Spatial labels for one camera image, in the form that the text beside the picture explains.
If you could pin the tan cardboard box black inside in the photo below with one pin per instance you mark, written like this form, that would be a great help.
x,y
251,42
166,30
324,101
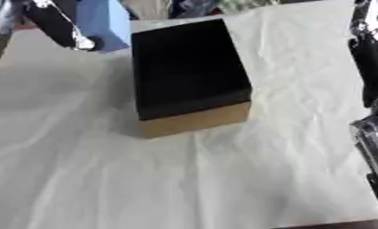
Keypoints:
x,y
189,77

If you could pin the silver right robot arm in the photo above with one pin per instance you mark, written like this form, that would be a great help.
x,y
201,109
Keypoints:
x,y
373,140

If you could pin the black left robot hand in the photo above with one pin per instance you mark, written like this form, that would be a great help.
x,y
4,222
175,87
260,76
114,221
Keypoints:
x,y
53,23

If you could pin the blue rectangular block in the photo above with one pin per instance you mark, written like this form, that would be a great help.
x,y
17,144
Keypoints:
x,y
102,21

